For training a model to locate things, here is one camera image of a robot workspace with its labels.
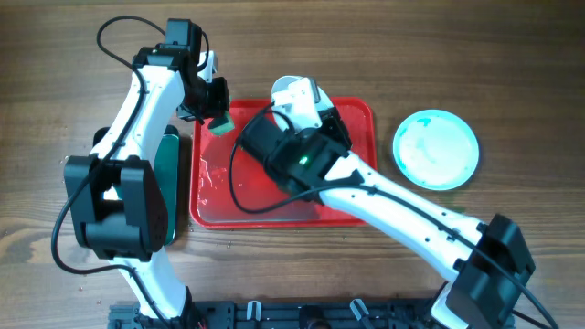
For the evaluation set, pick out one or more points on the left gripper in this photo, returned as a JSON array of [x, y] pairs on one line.
[[219, 102]]

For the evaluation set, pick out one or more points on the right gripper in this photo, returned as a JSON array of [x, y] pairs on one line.
[[328, 127]]

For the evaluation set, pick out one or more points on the green yellow sponge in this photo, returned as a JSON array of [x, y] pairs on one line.
[[221, 125]]

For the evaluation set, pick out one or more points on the white pink plate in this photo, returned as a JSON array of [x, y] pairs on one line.
[[284, 123]]

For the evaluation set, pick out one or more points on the light blue plate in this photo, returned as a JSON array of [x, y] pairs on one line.
[[436, 150]]

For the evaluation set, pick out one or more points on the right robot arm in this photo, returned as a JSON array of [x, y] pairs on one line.
[[486, 265]]

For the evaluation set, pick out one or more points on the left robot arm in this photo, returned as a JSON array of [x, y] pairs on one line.
[[159, 76]]

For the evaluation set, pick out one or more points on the black water tray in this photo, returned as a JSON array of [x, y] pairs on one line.
[[166, 183]]

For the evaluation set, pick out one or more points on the red plastic tray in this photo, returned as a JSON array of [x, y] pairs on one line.
[[211, 205]]

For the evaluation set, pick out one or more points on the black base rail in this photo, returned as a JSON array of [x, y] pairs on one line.
[[393, 314]]

